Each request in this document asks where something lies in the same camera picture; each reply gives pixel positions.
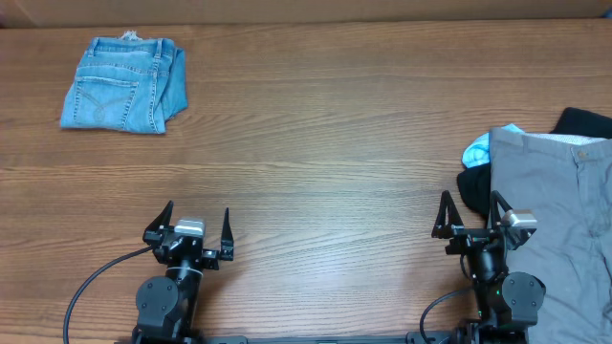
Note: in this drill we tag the grey shorts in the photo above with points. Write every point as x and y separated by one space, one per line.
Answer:
566 182

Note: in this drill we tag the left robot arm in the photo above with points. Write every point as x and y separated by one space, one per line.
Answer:
167 304

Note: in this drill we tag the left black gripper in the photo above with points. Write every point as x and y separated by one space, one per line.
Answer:
211 257

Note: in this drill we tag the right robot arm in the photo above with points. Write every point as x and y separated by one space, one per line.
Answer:
507 302

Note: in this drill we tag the light blue garment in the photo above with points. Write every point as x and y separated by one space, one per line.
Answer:
478 152

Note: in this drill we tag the folded blue denim jeans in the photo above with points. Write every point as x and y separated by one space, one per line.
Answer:
127 84

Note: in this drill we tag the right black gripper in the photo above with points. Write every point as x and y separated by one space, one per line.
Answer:
469 237

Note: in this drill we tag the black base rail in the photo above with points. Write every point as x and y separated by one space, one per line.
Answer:
435 337

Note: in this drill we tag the black garment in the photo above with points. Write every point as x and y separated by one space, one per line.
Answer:
474 184

